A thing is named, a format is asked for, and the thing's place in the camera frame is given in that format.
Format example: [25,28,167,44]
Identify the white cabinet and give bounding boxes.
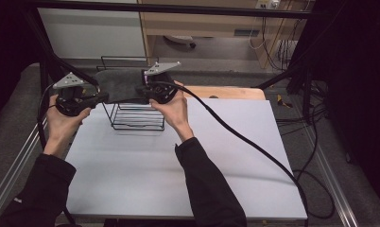
[37,0,147,60]

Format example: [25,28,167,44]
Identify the right hand-held gripper black cable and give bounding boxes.
[151,80,336,227]

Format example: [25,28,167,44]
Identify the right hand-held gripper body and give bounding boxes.
[142,61,182,105]

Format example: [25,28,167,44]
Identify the black curtain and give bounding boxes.
[0,0,41,127]
[300,0,380,202]

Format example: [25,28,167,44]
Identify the person's right hand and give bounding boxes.
[148,80,196,145]

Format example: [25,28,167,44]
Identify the dark grey towel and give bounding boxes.
[95,68,148,105]

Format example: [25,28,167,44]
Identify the person's left hand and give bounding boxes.
[43,94,93,157]

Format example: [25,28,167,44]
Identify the white power strip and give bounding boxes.
[255,0,281,10]

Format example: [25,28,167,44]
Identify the left hand-held gripper black cable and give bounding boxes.
[36,82,77,225]

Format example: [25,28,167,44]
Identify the light wooden desk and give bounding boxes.
[137,0,315,69]

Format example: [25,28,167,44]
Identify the yellow black striped tape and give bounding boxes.
[276,94,293,109]

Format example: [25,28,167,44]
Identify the hand-held gripper black cable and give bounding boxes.
[151,80,336,227]
[36,82,77,225]

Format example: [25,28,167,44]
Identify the office chair base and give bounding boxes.
[163,34,198,49]

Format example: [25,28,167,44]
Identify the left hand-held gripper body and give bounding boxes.
[52,71,99,117]

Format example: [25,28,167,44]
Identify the black wire rack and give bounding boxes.
[95,56,167,131]

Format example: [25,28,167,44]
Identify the hanging cables bundle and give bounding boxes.
[248,15,303,71]

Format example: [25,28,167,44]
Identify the black floor cables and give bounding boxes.
[274,79,329,137]

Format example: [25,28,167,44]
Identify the black metal frame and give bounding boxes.
[21,0,315,124]

